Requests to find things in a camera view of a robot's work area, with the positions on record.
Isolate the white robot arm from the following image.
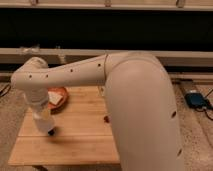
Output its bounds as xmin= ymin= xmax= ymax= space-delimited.
xmin=11 ymin=51 xmax=185 ymax=171

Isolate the black eraser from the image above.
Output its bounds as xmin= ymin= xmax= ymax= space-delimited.
xmin=48 ymin=129 xmax=55 ymax=136

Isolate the white sponge piece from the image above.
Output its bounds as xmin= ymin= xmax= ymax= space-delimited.
xmin=49 ymin=91 xmax=63 ymax=105

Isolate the wooden table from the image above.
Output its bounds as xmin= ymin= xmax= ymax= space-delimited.
xmin=8 ymin=87 xmax=119 ymax=166

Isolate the brown sausage toy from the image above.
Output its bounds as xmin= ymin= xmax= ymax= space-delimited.
xmin=103 ymin=115 xmax=110 ymax=123

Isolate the blue power box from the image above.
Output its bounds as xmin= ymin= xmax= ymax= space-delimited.
xmin=184 ymin=91 xmax=210 ymax=109

